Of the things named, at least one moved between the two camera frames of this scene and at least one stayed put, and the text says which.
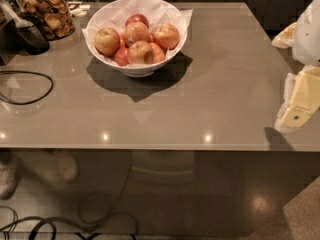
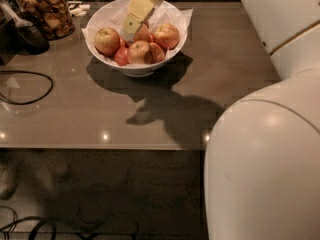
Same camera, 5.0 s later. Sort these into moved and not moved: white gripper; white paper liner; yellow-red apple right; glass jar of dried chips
Moved: white gripper
Not moved: yellow-red apple right; glass jar of dried chips; white paper liner
